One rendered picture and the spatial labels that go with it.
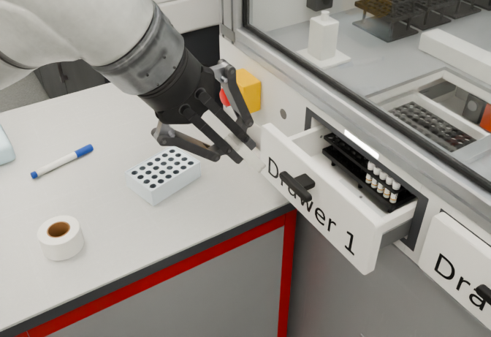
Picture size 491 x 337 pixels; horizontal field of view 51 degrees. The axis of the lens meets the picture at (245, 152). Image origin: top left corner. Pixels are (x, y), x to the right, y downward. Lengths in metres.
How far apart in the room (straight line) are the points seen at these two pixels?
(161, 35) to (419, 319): 0.65
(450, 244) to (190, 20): 1.02
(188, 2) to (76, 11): 1.06
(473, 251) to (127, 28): 0.52
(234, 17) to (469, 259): 0.65
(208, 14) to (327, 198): 0.88
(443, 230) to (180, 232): 0.44
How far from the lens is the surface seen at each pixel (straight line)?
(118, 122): 1.24
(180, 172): 1.01
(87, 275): 0.91
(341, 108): 0.87
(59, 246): 0.92
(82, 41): 0.49
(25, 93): 3.03
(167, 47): 0.52
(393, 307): 0.99
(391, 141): 0.80
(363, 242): 0.78
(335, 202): 0.79
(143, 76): 0.52
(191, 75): 0.56
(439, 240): 0.79
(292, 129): 1.02
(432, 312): 0.91
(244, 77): 1.08
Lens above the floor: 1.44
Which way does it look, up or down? 38 degrees down
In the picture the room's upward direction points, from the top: straight up
